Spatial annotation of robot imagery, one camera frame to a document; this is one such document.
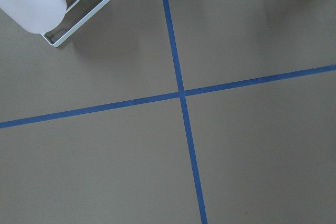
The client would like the pink cup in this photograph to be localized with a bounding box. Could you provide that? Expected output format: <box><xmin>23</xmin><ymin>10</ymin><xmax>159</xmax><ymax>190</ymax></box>
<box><xmin>1</xmin><ymin>0</ymin><xmax>67</xmax><ymax>34</ymax></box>

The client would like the white wire cup rack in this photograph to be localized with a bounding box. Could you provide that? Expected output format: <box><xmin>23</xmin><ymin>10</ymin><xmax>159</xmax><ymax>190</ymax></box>
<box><xmin>41</xmin><ymin>0</ymin><xmax>111</xmax><ymax>47</ymax></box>

